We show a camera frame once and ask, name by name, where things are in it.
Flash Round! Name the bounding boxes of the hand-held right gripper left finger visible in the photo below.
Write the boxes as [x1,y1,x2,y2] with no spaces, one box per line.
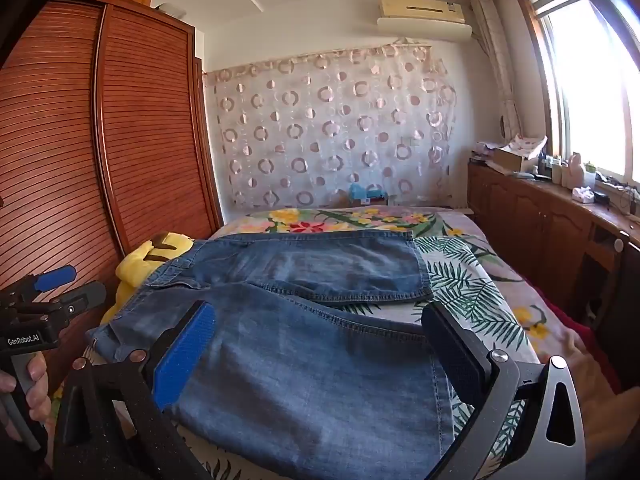
[52,301,217,480]

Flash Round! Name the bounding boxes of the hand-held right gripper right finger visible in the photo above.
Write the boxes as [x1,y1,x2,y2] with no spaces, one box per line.
[421,301,587,480]

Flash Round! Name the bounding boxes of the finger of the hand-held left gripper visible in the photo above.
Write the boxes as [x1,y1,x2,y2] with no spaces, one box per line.
[0,266,77,308]
[50,281,107,319]

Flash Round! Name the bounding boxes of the blue denim pants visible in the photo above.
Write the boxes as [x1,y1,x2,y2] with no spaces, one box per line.
[86,231,463,480]

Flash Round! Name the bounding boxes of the person's left hand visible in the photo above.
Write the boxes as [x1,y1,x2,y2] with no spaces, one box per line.
[0,352,52,443]

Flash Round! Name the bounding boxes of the yellow plush toy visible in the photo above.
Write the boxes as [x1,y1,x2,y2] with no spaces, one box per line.
[102,231,196,326]

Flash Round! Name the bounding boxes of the floral leaf print bed sheet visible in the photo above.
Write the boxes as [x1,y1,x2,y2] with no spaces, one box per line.
[85,206,576,480]

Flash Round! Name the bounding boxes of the red blanket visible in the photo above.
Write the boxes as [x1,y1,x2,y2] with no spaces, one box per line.
[532,290,623,466]

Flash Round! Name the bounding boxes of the wooden sideboard cabinet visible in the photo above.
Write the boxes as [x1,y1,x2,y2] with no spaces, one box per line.
[467,160,640,361]

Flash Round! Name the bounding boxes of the wooden slatted wardrobe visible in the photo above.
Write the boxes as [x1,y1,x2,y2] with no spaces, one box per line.
[0,0,224,396]

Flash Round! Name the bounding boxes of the blue toy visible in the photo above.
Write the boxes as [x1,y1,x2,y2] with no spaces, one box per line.
[348,183,388,206]

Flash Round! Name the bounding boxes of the white bottle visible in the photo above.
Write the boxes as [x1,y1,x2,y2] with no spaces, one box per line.
[562,152,583,188]

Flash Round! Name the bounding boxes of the circle patterned sheer curtain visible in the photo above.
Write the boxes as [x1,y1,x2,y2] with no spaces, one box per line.
[202,44,458,211]

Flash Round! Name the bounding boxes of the white bundled window curtain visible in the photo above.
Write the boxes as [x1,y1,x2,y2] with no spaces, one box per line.
[470,0,523,141]

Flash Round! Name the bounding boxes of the wooden framed window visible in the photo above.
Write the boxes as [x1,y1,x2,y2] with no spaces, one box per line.
[520,0,640,186]

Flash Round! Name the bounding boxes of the white wall air conditioner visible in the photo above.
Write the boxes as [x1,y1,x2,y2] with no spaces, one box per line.
[376,0,473,42]

